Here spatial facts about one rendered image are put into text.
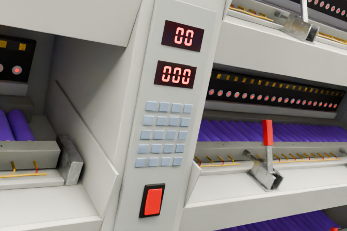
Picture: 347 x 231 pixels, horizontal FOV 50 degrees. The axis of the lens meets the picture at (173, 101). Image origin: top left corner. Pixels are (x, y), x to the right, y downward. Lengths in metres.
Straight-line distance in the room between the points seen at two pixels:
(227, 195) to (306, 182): 0.17
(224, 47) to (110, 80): 0.12
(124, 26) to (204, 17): 0.08
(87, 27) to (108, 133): 0.10
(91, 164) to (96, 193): 0.03
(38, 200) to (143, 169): 0.10
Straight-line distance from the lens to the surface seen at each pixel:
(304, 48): 0.50
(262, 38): 0.43
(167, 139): 0.36
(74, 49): 0.45
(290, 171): 0.62
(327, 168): 0.71
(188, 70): 0.36
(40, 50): 0.51
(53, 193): 0.38
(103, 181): 0.36
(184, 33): 0.35
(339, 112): 0.99
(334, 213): 1.01
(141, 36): 0.33
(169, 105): 0.35
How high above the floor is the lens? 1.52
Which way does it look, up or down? 8 degrees down
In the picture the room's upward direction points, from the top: 11 degrees clockwise
